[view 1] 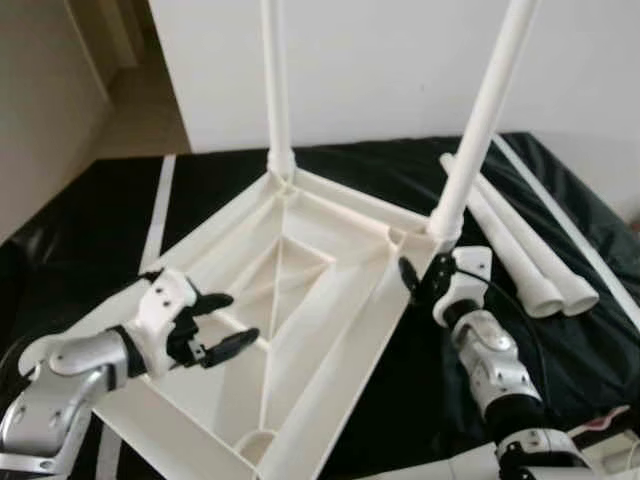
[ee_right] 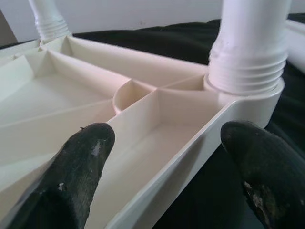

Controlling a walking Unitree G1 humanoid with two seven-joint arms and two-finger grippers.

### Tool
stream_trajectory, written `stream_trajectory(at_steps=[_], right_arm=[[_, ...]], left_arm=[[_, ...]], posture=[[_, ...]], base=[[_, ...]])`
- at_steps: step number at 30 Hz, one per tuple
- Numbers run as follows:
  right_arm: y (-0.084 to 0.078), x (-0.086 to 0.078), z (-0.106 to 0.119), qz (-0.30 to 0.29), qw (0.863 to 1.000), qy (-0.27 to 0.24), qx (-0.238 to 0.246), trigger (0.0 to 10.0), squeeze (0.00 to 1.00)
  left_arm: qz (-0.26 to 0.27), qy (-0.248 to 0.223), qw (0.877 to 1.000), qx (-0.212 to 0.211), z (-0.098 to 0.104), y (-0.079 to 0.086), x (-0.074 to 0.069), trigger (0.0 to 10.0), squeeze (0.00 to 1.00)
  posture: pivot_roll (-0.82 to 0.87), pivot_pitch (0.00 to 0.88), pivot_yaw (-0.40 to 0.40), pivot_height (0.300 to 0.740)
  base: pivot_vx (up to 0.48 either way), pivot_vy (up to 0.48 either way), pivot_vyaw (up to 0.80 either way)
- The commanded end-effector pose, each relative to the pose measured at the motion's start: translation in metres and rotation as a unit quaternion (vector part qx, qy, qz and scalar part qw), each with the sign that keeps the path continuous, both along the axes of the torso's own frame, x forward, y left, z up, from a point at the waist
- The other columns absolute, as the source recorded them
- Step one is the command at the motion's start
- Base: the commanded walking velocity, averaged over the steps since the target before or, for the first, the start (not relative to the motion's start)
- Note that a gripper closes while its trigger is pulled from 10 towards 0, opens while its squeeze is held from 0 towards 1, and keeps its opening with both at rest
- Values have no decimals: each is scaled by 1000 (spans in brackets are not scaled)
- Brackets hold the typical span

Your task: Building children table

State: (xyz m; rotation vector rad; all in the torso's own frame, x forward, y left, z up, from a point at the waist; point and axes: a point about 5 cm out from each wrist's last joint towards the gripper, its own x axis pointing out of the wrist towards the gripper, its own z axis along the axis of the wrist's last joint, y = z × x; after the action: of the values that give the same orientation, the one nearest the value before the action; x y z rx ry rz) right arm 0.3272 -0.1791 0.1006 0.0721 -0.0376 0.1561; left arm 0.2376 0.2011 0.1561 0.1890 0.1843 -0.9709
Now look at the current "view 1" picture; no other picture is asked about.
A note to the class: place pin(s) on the black cloth cover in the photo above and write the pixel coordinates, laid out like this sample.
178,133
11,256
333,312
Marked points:
380,170

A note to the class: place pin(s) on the pink object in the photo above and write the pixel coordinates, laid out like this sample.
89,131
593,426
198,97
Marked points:
612,415

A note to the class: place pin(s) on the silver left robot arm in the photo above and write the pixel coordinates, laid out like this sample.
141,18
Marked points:
60,370

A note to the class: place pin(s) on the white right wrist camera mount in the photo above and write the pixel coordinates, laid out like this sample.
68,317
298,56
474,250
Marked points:
465,285

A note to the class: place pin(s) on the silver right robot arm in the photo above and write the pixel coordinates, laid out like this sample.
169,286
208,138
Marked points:
490,360

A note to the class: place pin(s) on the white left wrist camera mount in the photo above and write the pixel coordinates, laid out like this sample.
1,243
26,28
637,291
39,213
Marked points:
160,310

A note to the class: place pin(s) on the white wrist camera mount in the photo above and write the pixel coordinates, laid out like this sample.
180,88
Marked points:
465,285
160,310

